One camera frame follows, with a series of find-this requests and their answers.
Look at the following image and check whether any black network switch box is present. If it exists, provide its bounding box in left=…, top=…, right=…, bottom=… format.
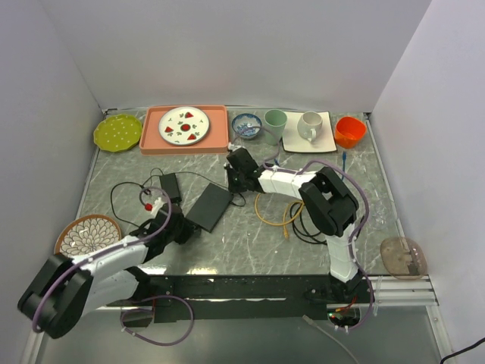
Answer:
left=186, top=184, right=233, bottom=233

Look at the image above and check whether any yellow ethernet cable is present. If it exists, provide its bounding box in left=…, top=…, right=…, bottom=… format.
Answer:
left=254, top=193, right=289, bottom=228
left=282, top=200, right=306, bottom=240

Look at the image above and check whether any thin black power cord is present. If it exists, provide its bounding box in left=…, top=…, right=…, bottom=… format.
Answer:
left=109, top=168, right=247, bottom=224

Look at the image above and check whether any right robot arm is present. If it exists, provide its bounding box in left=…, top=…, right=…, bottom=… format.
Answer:
left=224, top=147, right=361, bottom=303

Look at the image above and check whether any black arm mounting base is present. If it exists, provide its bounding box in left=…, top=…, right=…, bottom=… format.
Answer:
left=112, top=271, right=374, bottom=323

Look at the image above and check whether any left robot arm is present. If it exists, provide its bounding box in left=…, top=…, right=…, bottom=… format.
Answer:
left=17, top=205, right=201, bottom=339

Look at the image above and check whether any black power adapter brick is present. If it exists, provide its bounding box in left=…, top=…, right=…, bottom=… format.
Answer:
left=158, top=173, right=182, bottom=203

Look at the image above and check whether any pink plastic tray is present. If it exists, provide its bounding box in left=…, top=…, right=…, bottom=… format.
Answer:
left=139, top=105, right=229, bottom=155

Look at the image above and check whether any blue white patterned bowl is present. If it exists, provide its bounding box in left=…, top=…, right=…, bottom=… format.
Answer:
left=231, top=113, right=262, bottom=140

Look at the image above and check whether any white square plate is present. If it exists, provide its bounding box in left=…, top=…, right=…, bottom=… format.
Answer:
left=282, top=111, right=336, bottom=153

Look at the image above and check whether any pale green cup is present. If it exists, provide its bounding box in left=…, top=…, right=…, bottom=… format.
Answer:
left=263, top=109, right=287, bottom=146

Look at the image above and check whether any white watermelon pattern plate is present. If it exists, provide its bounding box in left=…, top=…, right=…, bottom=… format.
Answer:
left=158, top=106, right=210, bottom=146

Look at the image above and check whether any brown petal pattern plate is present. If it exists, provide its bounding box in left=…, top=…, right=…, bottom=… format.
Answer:
left=54, top=214, right=122, bottom=257

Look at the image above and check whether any white ceramic mug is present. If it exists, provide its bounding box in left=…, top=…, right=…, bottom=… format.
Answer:
left=297, top=111, right=323, bottom=143

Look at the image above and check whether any green dotted plate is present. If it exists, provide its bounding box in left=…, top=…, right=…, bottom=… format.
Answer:
left=93, top=115, right=142, bottom=152

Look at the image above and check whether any orange plastic bowl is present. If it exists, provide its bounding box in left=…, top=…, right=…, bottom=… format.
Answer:
left=334, top=116, right=367, bottom=149

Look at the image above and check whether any transparent brown oval dish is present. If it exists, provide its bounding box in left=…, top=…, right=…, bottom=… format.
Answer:
left=380, top=237, right=428, bottom=281

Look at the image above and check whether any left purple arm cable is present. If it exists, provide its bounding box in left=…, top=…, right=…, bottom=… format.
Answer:
left=31, top=186, right=195, bottom=347

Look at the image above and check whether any white loose cable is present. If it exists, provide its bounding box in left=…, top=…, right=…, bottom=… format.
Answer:
left=302, top=314, right=360, bottom=364

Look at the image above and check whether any aluminium frame rail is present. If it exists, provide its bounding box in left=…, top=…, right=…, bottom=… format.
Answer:
left=36, top=276, right=440, bottom=312

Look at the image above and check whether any black cord bottom right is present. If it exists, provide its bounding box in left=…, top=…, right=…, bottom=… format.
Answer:
left=441, top=339, right=485, bottom=364

